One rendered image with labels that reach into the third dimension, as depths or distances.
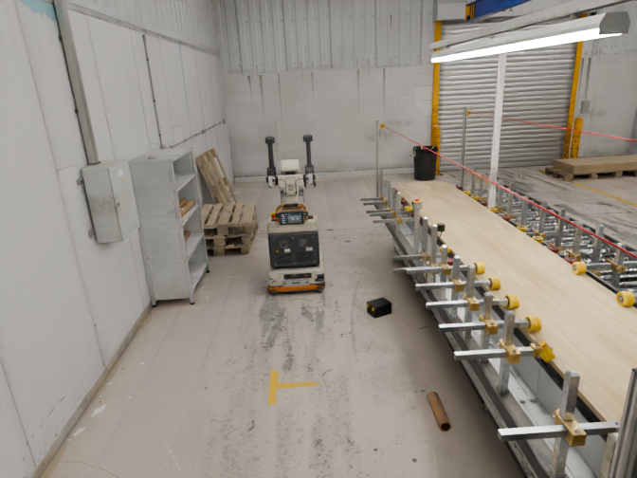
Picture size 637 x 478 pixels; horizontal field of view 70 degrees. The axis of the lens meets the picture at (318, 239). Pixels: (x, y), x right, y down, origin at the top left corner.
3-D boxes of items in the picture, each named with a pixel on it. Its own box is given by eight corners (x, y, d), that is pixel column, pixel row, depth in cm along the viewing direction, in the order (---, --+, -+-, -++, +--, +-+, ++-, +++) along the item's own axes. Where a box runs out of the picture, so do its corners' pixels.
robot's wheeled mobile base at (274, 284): (325, 290, 491) (324, 269, 483) (267, 294, 490) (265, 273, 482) (323, 266, 554) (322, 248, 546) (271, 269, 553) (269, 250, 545)
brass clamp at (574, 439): (569, 447, 160) (571, 435, 158) (549, 419, 172) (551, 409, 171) (587, 446, 160) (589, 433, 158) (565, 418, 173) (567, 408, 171)
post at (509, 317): (500, 400, 222) (508, 313, 207) (497, 395, 226) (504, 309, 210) (506, 399, 222) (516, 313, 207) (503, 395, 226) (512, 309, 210)
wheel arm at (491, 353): (455, 360, 209) (455, 355, 208) (453, 357, 212) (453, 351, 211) (533, 356, 210) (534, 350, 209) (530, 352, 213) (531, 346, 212)
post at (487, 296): (480, 374, 247) (486, 294, 231) (478, 370, 250) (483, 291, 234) (486, 373, 247) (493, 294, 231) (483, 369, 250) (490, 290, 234)
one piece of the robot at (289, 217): (309, 227, 477) (308, 211, 461) (276, 229, 477) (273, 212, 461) (308, 220, 485) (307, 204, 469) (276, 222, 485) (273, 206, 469)
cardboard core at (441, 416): (439, 422, 290) (427, 392, 319) (439, 432, 293) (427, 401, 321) (451, 421, 291) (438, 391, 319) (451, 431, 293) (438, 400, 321)
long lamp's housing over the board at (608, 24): (598, 35, 176) (601, 12, 174) (430, 62, 403) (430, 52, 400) (628, 33, 177) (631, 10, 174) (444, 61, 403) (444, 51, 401)
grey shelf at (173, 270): (152, 307, 482) (124, 162, 431) (174, 273, 567) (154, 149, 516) (193, 304, 483) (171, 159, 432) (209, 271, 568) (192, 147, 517)
